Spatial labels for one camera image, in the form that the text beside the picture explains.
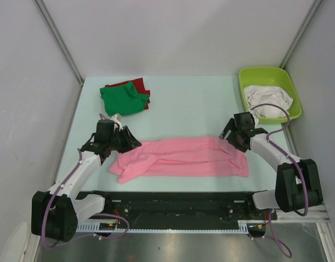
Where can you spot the right aluminium frame post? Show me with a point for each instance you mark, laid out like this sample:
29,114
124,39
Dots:
301,32

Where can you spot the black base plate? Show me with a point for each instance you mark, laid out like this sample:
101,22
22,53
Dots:
193,208

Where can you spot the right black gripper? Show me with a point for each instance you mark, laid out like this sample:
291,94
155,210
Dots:
231,125

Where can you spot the white t shirt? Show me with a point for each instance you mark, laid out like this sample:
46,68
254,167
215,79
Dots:
267,101

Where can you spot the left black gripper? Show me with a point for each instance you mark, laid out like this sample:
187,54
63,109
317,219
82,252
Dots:
130,142

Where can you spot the left aluminium frame post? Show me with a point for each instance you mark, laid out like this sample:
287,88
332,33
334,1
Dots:
55,33

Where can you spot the folded red t shirt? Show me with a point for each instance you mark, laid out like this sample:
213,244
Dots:
142,87

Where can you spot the aluminium frame post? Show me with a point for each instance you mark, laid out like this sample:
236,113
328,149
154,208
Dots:
55,33
301,32

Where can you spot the slotted cable duct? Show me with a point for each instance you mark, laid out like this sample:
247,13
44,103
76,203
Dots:
217,227

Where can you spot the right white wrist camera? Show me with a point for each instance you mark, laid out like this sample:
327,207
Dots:
256,120

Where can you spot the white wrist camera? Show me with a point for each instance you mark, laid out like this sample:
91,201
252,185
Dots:
117,119
256,120

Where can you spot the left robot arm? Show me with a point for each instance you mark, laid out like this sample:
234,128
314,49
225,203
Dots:
56,213

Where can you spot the folded green t shirt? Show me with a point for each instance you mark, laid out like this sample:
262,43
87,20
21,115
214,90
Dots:
123,99

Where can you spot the green plastic basin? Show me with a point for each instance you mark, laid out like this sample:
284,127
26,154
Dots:
269,76

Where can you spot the pink t shirt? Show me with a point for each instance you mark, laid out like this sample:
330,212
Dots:
207,156

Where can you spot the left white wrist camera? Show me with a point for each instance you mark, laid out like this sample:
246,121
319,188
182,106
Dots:
117,119

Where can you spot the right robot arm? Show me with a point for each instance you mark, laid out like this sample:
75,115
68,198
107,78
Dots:
297,186

